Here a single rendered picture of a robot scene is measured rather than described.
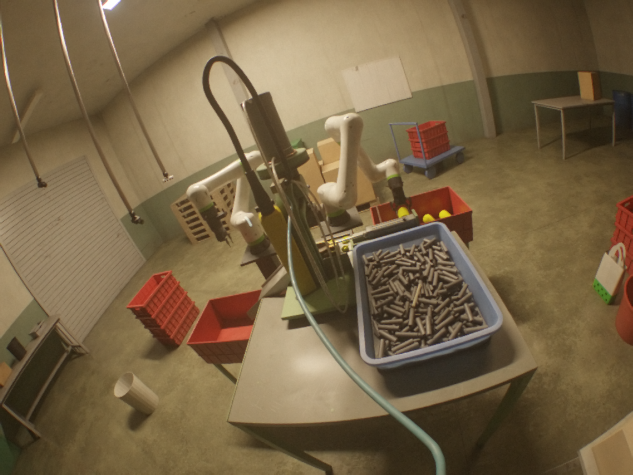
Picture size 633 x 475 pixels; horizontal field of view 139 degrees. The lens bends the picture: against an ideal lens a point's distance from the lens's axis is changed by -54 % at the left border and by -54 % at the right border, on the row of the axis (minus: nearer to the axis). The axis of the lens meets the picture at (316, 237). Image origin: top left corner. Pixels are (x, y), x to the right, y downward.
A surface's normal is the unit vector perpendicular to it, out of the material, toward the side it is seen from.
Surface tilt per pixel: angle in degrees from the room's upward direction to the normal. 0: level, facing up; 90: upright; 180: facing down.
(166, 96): 90
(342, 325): 0
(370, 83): 90
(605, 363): 0
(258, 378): 0
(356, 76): 90
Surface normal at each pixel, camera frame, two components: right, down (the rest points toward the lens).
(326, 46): -0.06, 0.51
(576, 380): -0.35, -0.82
